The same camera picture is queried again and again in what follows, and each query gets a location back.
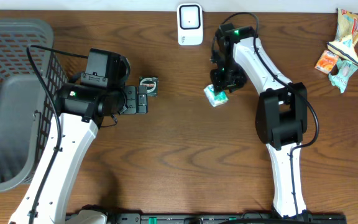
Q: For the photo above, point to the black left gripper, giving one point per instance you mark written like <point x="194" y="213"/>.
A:
<point x="140" y="108"/>

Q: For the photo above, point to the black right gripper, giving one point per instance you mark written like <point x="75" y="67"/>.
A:
<point x="220" y="84"/>

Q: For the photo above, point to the teal tissue pack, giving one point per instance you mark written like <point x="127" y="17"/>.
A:
<point x="215" y="100"/>

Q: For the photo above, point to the orange tissue pack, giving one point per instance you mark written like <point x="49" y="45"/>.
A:
<point x="326" y="62"/>

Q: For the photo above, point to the light blue wipes pack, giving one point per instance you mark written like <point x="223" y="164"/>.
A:
<point x="345" y="70"/>

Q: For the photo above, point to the orange white snack bag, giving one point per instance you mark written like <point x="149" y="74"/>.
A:
<point x="346" y="36"/>

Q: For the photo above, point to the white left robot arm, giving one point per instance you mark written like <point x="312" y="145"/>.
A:
<point x="81" y="110"/>

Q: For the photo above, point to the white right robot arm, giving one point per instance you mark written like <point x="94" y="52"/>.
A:
<point x="281" y="117"/>

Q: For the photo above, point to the grey plastic basket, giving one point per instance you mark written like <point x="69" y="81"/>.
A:
<point x="25" y="112"/>

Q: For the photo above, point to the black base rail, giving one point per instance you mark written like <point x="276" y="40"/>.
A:
<point x="228" y="218"/>

